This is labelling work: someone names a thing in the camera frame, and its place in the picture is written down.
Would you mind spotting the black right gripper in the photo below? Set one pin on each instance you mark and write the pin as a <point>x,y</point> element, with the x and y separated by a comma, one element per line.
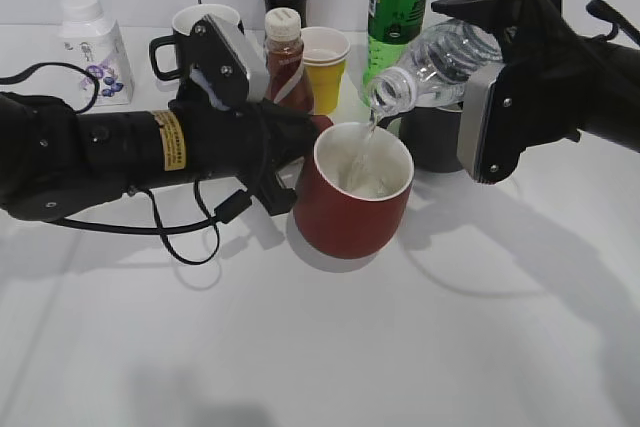
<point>557,77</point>

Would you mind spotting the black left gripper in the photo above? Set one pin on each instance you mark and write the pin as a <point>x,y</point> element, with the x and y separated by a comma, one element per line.
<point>250,144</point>

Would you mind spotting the dark red ceramic mug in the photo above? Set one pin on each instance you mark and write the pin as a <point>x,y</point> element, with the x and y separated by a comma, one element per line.
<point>352,224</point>

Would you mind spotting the clear water bottle green label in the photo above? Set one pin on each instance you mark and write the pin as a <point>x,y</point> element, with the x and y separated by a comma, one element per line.
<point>433,69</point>

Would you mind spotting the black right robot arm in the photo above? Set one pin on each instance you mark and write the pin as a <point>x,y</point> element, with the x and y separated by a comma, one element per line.
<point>624,76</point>

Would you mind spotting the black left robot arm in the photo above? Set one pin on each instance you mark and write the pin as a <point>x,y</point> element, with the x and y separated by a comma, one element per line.
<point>56,163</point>

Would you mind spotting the dark grey ceramic mug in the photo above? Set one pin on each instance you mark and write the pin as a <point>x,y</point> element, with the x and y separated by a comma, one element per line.
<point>430,135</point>

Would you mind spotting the black ceramic mug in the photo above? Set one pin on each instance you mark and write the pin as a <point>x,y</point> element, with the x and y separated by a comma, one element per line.
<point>182,24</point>

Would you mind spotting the green soda bottle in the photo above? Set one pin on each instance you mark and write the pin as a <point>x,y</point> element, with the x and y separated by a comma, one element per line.
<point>392,24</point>

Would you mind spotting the brown Nescafe coffee bottle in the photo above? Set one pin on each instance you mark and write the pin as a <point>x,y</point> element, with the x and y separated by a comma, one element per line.
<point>289,84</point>

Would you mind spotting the yellow paper cup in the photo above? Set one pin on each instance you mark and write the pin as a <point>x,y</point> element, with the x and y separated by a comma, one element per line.
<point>326,83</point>

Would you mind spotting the white paper cup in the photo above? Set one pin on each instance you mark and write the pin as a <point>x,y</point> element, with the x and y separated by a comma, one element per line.
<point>324,45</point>

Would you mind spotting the white yogurt drink carton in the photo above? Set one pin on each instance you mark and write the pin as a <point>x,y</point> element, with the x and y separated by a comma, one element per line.
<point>92,40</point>

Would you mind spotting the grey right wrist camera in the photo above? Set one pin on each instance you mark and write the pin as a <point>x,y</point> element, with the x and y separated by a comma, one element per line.
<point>490,142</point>

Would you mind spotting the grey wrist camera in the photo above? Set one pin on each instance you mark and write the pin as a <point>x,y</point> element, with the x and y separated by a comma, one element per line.
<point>224,64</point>
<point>490,142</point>

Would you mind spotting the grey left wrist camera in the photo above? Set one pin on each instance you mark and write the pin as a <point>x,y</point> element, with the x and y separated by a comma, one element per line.
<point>224,64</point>

